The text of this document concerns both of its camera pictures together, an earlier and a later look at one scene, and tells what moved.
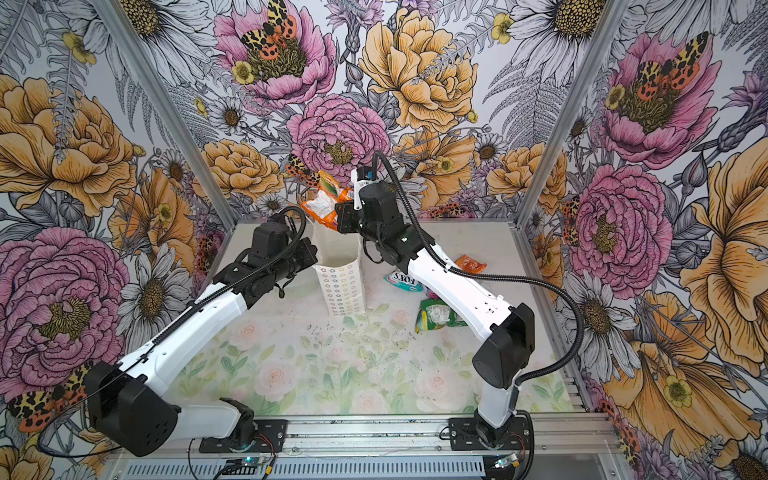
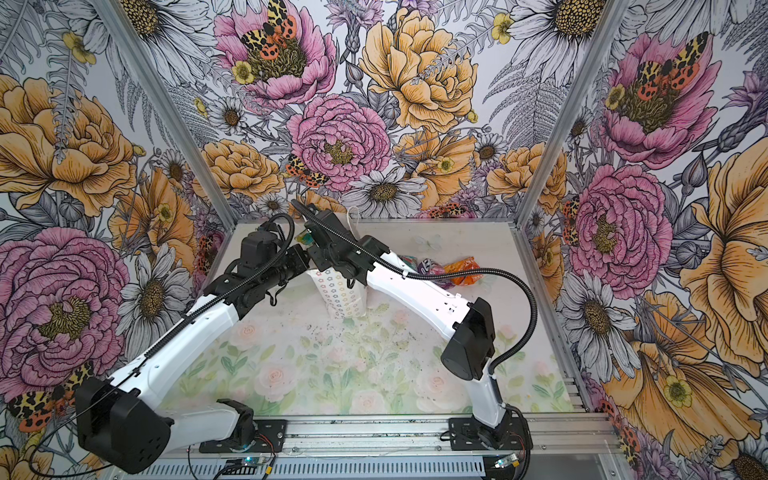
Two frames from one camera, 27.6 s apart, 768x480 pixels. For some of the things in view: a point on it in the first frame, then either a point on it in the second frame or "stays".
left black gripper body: x=298 y=259 stays
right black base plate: x=464 y=435 stays
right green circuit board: x=503 y=462 stays
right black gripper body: x=354 y=220 → x=323 y=257
